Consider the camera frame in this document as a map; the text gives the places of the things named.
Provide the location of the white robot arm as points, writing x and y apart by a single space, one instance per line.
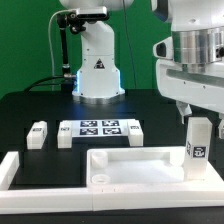
190 63

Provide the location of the fiducial marker sheet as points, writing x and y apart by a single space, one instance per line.
99 128

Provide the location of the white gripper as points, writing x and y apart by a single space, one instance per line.
205 90

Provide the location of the white L-shaped fixture frame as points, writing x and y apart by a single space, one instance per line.
92 199

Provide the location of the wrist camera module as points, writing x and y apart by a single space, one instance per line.
164 49

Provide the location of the silver camera on stand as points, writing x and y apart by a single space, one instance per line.
95 13

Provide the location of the white desk top panel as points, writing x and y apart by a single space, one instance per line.
145 169

